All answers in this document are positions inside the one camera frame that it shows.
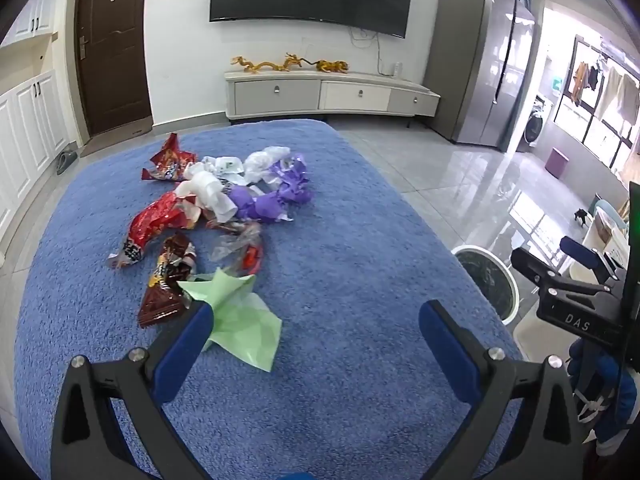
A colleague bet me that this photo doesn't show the dark brown snack bag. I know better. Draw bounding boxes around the dark brown snack bag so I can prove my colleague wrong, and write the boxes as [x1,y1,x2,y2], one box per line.
[138,233,198,328]

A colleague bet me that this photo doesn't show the green paper wrapper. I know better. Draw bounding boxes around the green paper wrapper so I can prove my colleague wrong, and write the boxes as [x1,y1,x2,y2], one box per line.
[179,268,282,373]

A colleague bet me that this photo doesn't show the red Lays chip bag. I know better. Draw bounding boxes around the red Lays chip bag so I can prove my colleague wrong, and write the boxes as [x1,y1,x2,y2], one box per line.
[107,191,201,269]

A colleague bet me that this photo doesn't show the clear plastic wrapper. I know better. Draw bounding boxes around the clear plastic wrapper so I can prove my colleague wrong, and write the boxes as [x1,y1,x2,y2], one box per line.
[207,221,264,276]

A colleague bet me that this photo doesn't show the white tissue paper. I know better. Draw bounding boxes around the white tissue paper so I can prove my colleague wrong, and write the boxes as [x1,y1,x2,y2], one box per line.
[175,162,238,223]

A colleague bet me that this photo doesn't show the red triangular snack bag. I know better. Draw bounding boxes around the red triangular snack bag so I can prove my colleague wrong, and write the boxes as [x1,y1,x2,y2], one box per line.
[141,132,198,182]

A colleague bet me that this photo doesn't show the white printed plastic bag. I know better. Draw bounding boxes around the white printed plastic bag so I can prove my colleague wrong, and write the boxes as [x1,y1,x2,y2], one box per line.
[202,156,247,186]

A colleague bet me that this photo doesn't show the purple plastic wrapper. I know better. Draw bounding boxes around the purple plastic wrapper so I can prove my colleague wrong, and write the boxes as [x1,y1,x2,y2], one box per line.
[227,154,312,223]

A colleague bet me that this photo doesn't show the translucent white plastic bag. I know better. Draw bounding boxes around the translucent white plastic bag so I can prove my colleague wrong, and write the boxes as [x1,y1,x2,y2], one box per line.
[243,146,291,183]

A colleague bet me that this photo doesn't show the white round trash bin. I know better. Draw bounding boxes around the white round trash bin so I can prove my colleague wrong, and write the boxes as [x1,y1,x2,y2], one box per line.
[451,245,520,325]

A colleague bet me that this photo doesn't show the blue white gloved right hand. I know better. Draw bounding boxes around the blue white gloved right hand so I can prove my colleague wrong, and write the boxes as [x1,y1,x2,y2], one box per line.
[567,339,639,457]

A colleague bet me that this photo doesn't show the purple stool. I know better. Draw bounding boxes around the purple stool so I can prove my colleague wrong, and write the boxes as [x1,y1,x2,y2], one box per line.
[544,148,570,179]

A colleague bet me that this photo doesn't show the washing machine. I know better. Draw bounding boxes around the washing machine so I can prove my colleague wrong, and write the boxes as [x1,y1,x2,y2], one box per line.
[516,96,553,153]

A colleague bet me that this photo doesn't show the hanging clothes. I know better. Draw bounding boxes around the hanging clothes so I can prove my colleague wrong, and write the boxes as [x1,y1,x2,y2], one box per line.
[570,62,639,126]

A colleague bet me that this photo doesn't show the grey double door refrigerator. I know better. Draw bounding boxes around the grey double door refrigerator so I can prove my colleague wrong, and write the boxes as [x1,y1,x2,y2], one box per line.
[423,0,535,152]

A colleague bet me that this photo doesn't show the blue fluffy rug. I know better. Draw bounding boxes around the blue fluffy rug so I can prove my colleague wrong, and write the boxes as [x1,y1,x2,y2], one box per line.
[14,120,518,479]

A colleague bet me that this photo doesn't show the grey slippers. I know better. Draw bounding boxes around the grey slippers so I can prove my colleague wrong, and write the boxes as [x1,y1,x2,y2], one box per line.
[55,148,78,176]

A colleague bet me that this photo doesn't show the golden tiger ornament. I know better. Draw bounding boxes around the golden tiger ornament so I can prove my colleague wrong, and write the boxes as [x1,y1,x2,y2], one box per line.
[314,60,349,74]

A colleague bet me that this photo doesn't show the white TV cabinet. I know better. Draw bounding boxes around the white TV cabinet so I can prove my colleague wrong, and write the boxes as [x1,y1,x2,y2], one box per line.
[224,70,440,120]

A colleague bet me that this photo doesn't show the golden dragon ornament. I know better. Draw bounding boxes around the golden dragon ornament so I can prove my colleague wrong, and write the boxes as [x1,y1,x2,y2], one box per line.
[230,53,311,74]

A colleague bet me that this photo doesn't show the brown entrance door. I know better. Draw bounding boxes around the brown entrance door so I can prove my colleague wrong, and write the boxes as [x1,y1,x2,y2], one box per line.
[75,0,152,136]

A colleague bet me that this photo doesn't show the white wall cabinets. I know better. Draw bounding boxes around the white wall cabinets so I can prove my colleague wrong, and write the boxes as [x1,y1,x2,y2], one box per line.
[1,0,70,234]

